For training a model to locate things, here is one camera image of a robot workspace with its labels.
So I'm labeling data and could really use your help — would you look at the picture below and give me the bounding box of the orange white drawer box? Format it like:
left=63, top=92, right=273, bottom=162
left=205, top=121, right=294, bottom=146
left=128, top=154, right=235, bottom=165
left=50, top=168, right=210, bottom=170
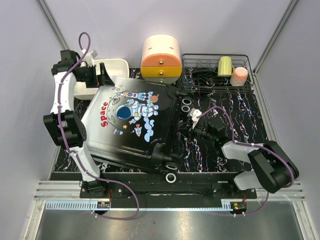
left=140, top=34, right=182, bottom=84

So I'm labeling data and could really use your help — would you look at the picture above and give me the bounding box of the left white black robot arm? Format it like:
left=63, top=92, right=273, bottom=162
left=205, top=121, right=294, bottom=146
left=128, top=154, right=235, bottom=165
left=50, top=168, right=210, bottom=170
left=43, top=49, right=115, bottom=198

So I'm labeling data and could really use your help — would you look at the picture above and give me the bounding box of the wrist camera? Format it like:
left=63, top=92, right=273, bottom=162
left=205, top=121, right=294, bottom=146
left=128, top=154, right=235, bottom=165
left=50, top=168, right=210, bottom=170
left=81, top=48, right=98, bottom=67
left=188, top=108, right=202, bottom=127

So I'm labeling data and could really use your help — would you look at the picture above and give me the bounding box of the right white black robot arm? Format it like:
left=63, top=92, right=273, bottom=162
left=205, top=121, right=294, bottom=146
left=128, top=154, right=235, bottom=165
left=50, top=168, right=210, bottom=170
left=187, top=118, right=300, bottom=199

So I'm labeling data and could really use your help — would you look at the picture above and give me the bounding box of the pink orange cup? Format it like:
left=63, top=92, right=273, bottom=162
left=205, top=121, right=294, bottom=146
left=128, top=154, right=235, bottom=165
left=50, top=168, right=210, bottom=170
left=230, top=67, right=249, bottom=87

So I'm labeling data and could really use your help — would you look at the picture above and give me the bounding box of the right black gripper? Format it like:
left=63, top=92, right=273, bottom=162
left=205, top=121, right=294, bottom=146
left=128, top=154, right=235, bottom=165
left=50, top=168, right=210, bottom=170
left=175, top=119, right=215, bottom=143

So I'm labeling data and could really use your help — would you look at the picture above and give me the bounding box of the black wire dish rack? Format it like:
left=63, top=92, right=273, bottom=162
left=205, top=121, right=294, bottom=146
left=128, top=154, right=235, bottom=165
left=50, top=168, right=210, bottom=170
left=181, top=53, right=255, bottom=94

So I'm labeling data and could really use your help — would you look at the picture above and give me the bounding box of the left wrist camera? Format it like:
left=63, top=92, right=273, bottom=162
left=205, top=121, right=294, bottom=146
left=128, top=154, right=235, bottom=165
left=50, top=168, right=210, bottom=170
left=81, top=48, right=98, bottom=67

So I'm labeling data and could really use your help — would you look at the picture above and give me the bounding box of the black white space suitcase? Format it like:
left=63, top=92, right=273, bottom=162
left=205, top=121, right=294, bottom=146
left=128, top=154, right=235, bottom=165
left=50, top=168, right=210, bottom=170
left=82, top=76, right=193, bottom=174

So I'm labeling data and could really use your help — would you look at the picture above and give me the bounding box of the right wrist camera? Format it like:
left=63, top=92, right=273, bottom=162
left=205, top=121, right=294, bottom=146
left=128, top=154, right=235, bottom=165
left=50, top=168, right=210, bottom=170
left=188, top=108, right=202, bottom=127

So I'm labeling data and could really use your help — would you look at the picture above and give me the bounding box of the yellow green mug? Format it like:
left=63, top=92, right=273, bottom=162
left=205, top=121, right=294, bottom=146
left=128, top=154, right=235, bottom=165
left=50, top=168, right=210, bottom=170
left=217, top=56, right=235, bottom=77

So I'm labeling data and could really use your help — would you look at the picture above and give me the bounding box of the slotted cable duct rail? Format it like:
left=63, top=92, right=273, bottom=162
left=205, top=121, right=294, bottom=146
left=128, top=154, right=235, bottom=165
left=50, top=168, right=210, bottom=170
left=45, top=200, right=247, bottom=212

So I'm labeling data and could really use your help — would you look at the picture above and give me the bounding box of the white plastic basin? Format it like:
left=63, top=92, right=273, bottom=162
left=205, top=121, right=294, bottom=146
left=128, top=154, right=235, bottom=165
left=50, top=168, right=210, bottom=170
left=74, top=58, right=129, bottom=100

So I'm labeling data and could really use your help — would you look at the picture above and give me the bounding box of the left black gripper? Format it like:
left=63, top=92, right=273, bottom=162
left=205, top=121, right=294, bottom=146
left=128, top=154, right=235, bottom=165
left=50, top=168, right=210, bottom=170
left=77, top=63, right=115, bottom=88

